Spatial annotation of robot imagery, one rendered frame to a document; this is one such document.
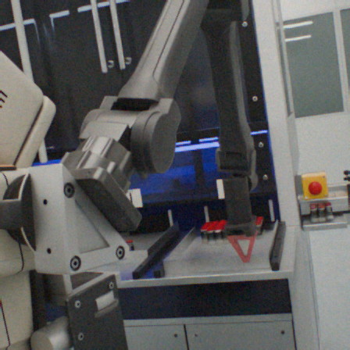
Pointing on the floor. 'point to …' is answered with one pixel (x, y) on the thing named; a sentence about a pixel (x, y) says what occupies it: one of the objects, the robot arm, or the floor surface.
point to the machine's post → (283, 166)
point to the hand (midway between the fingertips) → (245, 258)
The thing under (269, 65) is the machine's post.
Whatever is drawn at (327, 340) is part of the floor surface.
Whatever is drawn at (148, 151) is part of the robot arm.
